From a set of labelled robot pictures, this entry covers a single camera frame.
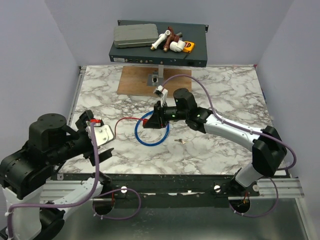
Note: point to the black mounting rail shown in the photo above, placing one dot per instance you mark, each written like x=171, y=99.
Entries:
x=161, y=191

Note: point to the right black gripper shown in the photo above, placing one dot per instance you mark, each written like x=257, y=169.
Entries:
x=157, y=120

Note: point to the yellow tape measure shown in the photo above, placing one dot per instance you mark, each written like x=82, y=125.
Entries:
x=189, y=46

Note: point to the brown pipe fitting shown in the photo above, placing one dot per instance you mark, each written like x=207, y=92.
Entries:
x=172, y=37

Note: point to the blue cable lock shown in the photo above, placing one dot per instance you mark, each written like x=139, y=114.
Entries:
x=146, y=143

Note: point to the wooden board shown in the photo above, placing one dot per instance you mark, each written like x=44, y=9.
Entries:
x=135, y=81

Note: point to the aluminium frame profile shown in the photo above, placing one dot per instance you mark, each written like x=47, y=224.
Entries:
x=285, y=188

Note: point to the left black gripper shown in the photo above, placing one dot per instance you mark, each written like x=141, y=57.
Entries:
x=82, y=125

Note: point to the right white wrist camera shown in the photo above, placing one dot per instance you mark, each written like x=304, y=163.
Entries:
x=162, y=93

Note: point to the silver key bunch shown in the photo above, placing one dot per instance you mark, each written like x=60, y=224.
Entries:
x=181, y=141

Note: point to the dark teal rack device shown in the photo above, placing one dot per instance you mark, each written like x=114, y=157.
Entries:
x=194, y=33

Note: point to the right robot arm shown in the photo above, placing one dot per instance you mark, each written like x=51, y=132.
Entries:
x=264, y=144

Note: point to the grey plastic case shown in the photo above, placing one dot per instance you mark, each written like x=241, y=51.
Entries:
x=136, y=35

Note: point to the white straight pipe fitting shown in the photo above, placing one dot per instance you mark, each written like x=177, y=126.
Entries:
x=162, y=37

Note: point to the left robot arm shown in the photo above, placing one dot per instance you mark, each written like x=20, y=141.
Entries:
x=23, y=174

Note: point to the white elbow pipe fitting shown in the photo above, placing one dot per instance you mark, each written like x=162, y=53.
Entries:
x=177, y=46

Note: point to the metal stand post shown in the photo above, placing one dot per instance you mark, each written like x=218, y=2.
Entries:
x=156, y=78

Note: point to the dark grey pipe piece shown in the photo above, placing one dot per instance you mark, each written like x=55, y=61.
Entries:
x=179, y=34

